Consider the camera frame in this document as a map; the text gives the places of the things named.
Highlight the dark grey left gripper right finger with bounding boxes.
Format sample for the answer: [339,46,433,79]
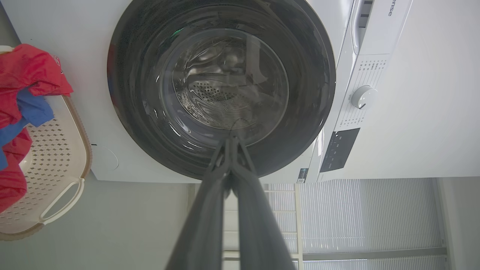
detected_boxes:
[229,131,297,270]

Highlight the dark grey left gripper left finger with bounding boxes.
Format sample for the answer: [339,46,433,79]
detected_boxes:
[165,137,233,270]

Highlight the black round washer door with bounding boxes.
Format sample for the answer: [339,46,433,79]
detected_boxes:
[107,0,336,180]

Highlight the white front-load washing machine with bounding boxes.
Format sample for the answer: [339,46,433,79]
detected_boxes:
[0,0,415,184]

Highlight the white window blinds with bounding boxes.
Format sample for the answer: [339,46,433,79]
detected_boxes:
[262,178,447,270]

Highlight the black control display panel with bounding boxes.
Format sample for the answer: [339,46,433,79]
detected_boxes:
[319,127,360,173]

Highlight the round drain filter cover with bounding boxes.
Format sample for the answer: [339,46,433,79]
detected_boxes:
[92,144,119,171]

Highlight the steel washer drum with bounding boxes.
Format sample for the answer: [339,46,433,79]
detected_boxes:
[172,37,289,130]

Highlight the cream perforated laundry basket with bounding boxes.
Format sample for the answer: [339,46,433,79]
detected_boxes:
[0,45,92,241]

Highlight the white program knob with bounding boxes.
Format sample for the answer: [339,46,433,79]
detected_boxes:
[351,85,378,110]

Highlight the blue garment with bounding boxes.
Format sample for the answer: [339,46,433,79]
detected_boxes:
[0,88,55,171]

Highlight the white detergent drawer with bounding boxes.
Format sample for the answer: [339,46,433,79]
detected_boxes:
[351,0,413,57]

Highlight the red garment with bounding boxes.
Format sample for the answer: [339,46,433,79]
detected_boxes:
[0,44,74,213]

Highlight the white window frame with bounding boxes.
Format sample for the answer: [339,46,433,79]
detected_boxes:
[187,183,303,270]

